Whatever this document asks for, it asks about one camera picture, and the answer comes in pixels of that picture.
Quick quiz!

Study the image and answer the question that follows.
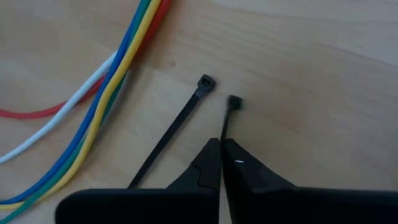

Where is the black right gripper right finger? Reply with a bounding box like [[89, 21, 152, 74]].
[[221, 138, 398, 224]]

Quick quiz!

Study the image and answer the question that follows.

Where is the red cable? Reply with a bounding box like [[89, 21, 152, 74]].
[[0, 0, 174, 119]]

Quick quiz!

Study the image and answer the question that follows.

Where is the bundle of coloured cables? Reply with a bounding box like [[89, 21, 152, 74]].
[[0, 0, 153, 224]]

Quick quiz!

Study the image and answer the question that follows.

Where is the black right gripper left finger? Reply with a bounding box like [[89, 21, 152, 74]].
[[55, 138, 222, 224]]

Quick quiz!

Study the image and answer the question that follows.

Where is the black zip tie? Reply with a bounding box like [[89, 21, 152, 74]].
[[219, 95, 245, 142], [127, 73, 217, 190]]

